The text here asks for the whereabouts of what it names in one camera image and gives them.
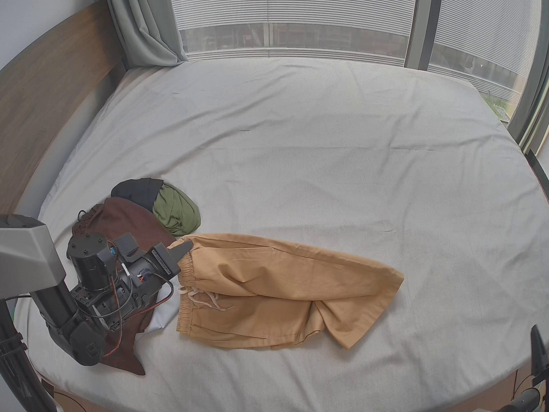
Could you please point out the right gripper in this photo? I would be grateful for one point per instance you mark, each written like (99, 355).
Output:
(532, 401)

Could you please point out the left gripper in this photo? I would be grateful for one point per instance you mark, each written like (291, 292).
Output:
(163, 262)

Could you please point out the tan shorts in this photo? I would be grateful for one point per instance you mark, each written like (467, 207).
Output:
(278, 281)

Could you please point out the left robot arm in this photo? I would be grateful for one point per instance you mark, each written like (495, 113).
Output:
(25, 255)

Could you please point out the bed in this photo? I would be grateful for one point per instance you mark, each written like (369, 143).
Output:
(300, 144)

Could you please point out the green garment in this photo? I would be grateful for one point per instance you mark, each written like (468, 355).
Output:
(176, 208)

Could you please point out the brown garment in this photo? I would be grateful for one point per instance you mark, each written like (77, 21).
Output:
(128, 221)

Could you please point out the white garment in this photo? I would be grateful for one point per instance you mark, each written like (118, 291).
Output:
(165, 313)

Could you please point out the black garment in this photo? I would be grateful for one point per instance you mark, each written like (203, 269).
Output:
(135, 191)

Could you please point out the grey-green curtain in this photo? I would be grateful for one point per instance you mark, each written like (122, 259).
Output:
(141, 24)

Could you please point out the window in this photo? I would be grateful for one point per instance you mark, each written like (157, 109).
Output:
(300, 7)

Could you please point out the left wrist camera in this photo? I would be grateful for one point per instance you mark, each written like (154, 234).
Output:
(127, 243)

